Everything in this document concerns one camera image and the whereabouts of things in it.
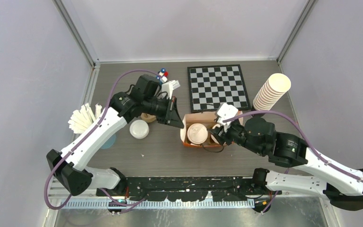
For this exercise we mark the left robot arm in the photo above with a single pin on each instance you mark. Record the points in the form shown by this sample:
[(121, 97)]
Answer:
[(69, 166)]

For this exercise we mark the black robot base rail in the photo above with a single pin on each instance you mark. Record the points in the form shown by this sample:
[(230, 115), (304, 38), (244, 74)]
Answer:
[(189, 189)]

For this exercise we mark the blue straw holder cup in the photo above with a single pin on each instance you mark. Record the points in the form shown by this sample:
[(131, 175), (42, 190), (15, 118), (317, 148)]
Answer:
[(109, 142)]

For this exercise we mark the stack of white paper cups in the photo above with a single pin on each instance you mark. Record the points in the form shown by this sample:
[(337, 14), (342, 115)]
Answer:
[(273, 89)]

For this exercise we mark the brown pulp cup carrier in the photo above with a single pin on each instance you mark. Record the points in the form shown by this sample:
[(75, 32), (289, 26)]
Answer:
[(147, 117)]

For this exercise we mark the black white checkerboard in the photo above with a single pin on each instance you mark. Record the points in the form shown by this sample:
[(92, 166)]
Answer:
[(211, 86)]

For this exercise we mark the orange paper bag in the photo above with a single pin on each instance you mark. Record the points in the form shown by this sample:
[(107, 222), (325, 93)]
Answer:
[(209, 120)]

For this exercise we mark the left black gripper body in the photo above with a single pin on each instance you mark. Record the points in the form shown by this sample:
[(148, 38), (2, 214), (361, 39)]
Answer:
[(161, 107)]

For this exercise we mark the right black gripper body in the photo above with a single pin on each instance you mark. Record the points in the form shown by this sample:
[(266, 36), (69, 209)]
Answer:
[(236, 133)]

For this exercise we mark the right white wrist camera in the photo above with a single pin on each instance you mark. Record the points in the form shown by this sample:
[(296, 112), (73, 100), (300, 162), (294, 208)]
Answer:
[(224, 112)]

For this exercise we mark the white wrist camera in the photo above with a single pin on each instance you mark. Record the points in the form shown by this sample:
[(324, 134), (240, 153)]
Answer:
[(168, 88), (224, 112)]

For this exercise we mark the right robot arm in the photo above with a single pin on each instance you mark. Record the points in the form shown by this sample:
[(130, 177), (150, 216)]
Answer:
[(289, 151)]

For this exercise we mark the blue white toy figure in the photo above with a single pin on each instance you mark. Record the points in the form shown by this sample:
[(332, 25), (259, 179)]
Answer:
[(162, 75)]

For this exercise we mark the white plastic cup lid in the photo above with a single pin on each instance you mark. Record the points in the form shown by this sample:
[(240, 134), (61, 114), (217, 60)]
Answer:
[(214, 139)]

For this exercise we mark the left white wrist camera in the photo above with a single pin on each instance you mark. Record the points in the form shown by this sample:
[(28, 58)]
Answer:
[(168, 88)]

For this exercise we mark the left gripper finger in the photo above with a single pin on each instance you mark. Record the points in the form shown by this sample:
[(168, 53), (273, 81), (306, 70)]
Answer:
[(173, 107), (176, 121)]

